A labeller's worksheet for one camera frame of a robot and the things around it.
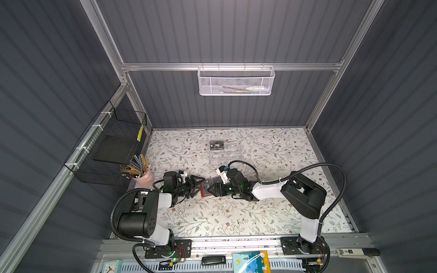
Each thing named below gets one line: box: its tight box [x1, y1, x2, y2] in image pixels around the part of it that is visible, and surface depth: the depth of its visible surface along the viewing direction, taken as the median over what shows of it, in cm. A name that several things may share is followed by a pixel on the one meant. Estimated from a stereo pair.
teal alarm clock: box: [101, 259, 123, 273], surface depth 69 cm
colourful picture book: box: [232, 250, 272, 273], surface depth 72 cm
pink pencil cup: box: [133, 169, 156, 189], surface depth 89 cm
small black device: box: [201, 255, 226, 266], surface depth 69 cm
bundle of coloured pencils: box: [119, 154, 151, 180], surface depth 90 cm
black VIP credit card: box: [209, 141, 225, 151], surface depth 101 cm
